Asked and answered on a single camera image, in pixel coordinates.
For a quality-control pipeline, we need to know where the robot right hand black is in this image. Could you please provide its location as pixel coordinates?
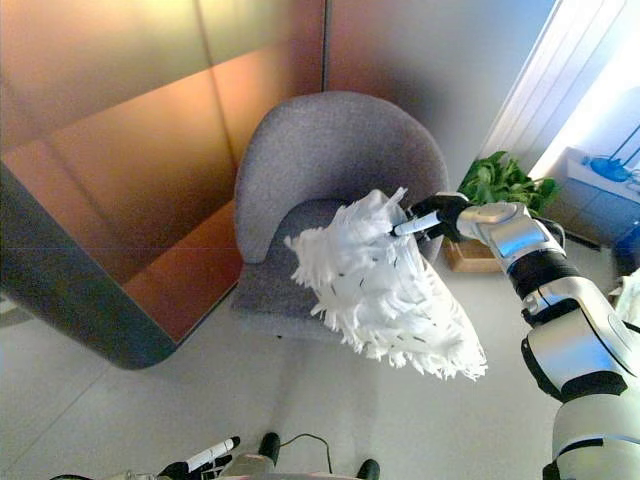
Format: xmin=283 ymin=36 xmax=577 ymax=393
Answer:
xmin=392 ymin=191 xmax=471 ymax=243

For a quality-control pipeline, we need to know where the robot left hand black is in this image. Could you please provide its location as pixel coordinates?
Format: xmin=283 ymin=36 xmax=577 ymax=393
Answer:
xmin=158 ymin=435 xmax=242 ymax=480

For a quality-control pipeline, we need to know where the white fringed throw pillow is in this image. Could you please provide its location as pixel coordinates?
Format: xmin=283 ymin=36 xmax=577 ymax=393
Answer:
xmin=283 ymin=185 xmax=489 ymax=383

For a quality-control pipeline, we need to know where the wooden planter box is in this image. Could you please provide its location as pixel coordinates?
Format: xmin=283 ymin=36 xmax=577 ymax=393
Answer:
xmin=441 ymin=236 xmax=504 ymax=274

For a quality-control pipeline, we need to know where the green leafy potted plant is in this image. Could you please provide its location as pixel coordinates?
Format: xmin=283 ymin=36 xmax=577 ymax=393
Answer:
xmin=456 ymin=150 xmax=560 ymax=217

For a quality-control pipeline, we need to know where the robot left black foot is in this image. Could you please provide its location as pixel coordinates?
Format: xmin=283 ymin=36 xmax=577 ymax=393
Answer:
xmin=259 ymin=431 xmax=282 ymax=462

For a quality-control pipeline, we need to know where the grey fabric tub armchair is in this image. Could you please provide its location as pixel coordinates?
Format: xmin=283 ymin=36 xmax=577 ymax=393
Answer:
xmin=228 ymin=90 xmax=450 ymax=343

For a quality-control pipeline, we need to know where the dark grey rounded ledge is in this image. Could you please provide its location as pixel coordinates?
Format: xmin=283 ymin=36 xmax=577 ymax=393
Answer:
xmin=0 ymin=158 xmax=182 ymax=372

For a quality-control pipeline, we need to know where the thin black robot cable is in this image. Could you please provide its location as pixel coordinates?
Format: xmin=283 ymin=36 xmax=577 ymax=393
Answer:
xmin=277 ymin=432 xmax=335 ymax=473

